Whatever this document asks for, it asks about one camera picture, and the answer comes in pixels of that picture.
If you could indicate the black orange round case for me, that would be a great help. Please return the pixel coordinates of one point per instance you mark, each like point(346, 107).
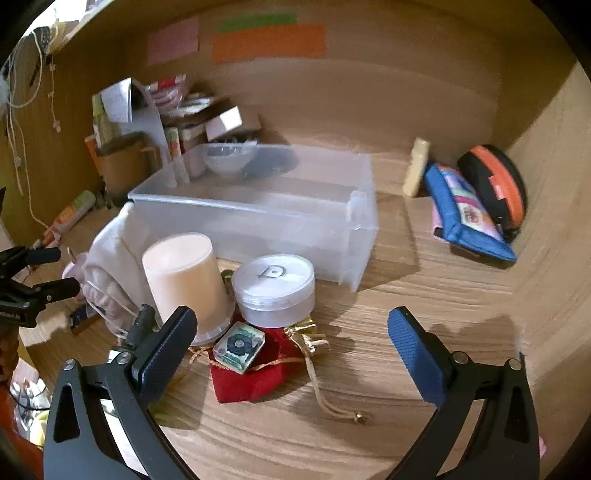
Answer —
point(498, 184)

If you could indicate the orange sticky note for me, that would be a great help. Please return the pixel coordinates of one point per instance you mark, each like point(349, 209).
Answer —
point(268, 44)

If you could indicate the clear plastic storage box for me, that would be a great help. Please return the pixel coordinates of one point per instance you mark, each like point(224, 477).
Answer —
point(277, 207)

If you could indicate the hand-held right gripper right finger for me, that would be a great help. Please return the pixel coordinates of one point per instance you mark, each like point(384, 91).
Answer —
point(408, 344)

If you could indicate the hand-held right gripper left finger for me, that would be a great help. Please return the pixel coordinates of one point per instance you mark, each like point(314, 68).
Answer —
point(161, 360)

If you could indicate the blue pencil case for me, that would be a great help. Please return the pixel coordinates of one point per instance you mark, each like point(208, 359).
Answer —
point(461, 217)

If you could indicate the white paper sheet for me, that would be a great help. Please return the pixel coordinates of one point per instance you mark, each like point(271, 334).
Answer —
point(113, 99)

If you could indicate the glass bowl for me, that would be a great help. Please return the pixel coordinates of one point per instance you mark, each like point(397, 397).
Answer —
point(228, 161)

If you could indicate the green sticky note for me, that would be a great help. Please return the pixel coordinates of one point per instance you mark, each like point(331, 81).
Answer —
point(256, 22)

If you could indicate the white orange tube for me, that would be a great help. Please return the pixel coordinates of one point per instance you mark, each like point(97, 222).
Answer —
point(74, 207)

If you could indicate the pink sticky note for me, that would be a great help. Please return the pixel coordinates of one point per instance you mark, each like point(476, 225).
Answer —
point(173, 41)

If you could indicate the white pink box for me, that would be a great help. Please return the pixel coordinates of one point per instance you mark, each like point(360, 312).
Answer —
point(226, 122)

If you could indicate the square glass tile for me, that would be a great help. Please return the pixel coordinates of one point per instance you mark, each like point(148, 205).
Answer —
point(238, 346)

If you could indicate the wooden desktop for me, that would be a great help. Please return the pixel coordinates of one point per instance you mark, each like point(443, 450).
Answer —
point(369, 415)

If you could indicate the frosted plastic cup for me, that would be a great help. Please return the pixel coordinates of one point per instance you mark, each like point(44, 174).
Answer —
point(184, 277)

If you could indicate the fruit printed carton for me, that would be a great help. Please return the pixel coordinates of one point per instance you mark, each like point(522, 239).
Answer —
point(173, 143)

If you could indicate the person's red clothing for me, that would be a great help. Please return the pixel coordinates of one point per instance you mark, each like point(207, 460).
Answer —
point(14, 438)

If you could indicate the white plastic sheet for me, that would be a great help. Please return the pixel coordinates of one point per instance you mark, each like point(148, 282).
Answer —
point(147, 124)

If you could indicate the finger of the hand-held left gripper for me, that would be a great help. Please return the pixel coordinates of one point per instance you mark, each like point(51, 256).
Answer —
point(41, 256)
point(55, 290)

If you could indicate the pile of packets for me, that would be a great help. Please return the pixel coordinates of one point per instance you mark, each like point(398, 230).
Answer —
point(198, 101)

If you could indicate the round frosted jar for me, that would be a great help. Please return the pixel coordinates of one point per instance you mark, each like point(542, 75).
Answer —
point(272, 290)

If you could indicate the gold braided ribbon ornament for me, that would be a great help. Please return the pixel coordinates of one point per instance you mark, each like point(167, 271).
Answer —
point(307, 339)

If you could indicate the small cream bottle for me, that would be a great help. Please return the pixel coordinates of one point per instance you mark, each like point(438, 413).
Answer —
point(415, 166)

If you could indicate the red velvet pouch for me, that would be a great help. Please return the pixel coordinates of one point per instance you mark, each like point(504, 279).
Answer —
point(258, 378)

